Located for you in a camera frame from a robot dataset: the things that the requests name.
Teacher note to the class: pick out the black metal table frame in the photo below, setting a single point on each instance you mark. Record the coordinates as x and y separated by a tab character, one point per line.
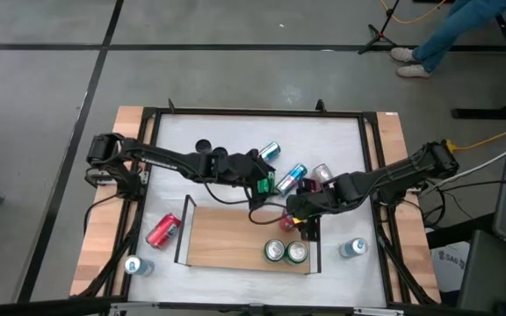
257	112

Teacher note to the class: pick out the blue silver Red Bull can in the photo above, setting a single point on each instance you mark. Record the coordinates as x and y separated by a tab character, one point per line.
291	179

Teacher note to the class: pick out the red can blue-white print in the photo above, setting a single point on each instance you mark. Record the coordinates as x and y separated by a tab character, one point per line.
164	230

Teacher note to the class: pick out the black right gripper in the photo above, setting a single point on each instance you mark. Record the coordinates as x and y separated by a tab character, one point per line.
319	199

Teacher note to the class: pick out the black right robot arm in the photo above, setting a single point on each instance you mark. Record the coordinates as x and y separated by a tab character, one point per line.
402	175

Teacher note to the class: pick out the white printed bag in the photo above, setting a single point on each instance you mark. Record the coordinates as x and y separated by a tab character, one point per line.
448	263

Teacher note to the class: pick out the red soda can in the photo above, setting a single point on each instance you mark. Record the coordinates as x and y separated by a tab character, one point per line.
285	224
308	184

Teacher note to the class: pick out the green lemon-lime soda can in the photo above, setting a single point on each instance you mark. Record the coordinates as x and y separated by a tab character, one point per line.
297	252
265	184
275	250

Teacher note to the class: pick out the black desk frame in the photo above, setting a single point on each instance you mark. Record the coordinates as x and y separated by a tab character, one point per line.
477	113

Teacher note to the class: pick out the white Celsius can black lid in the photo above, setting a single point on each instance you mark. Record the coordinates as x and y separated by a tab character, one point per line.
203	145
220	152

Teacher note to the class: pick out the person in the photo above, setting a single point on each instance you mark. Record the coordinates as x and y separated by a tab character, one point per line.
455	26

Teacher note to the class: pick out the black frame bracket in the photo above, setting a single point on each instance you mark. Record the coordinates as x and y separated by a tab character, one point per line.
320	106
171	106

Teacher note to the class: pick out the white printed slim can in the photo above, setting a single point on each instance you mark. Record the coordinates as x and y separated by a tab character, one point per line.
322	172

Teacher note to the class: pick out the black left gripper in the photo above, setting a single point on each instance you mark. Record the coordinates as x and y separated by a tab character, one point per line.
235	169

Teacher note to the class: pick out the wooden shelf black metal frame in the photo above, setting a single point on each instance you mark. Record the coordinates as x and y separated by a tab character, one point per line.
226	237

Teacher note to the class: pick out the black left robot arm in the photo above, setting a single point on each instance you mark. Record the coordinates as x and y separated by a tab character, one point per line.
156	160

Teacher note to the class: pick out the black tripod stand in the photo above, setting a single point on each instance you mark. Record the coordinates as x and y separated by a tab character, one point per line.
380	31

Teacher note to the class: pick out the dark grey box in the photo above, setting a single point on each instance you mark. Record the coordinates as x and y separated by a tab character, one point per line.
490	272

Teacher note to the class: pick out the black diagonal frame strut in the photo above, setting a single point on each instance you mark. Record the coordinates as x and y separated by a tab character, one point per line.
117	263
397	274

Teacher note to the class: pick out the light blue silver energy can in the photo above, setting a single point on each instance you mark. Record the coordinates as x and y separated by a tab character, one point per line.
269	151
138	265
353	248

